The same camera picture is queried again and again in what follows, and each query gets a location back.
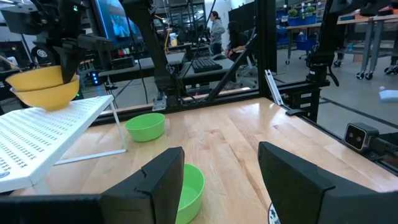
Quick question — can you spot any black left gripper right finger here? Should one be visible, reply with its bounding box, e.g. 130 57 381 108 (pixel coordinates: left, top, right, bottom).
257 141 398 224

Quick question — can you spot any black device with blue lights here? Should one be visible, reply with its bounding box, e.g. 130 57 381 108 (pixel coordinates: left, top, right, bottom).
88 70 103 88

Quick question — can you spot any black aluminium table frame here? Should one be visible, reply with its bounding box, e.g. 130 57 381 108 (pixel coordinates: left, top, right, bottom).
93 0 332 125

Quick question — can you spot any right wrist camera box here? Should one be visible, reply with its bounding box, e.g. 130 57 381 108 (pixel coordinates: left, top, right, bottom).
0 3 44 35

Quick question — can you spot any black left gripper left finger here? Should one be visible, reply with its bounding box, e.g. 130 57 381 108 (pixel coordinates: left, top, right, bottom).
99 146 185 224

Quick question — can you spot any round blue white sticker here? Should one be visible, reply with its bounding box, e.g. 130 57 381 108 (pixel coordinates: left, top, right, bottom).
267 202 282 224

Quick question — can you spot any white perforated metal shelf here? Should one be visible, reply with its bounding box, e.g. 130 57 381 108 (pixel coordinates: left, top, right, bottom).
0 95 129 195

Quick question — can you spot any monitor with blue screen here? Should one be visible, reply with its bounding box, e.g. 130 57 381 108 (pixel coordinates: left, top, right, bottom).
92 0 144 48

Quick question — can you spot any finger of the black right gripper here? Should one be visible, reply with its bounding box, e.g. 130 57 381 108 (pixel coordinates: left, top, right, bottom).
55 52 84 85

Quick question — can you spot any green mini bowl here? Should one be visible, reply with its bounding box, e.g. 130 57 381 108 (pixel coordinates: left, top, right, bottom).
175 162 206 224
124 112 167 143

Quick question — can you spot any wooden table on wheels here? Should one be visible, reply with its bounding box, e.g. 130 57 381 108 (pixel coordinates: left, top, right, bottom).
285 13 398 81

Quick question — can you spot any blue storage bin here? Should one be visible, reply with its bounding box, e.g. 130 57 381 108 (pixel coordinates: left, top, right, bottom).
287 13 326 27

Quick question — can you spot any grey office desk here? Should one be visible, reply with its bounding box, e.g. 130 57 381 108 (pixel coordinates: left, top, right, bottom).
98 51 236 85

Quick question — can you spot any person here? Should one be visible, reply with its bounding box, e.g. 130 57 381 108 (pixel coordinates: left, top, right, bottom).
224 21 250 62
209 10 226 55

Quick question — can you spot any silver aluminium bar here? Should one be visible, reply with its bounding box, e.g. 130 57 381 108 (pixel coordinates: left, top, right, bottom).
264 68 285 106

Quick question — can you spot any black keyboard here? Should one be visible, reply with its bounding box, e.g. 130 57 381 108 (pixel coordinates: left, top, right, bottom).
190 56 224 74

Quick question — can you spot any grey table-level camera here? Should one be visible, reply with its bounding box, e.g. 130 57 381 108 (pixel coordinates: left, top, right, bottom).
343 121 381 154

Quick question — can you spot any white rounded object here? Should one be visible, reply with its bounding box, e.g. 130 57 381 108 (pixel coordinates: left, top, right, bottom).
377 86 398 104

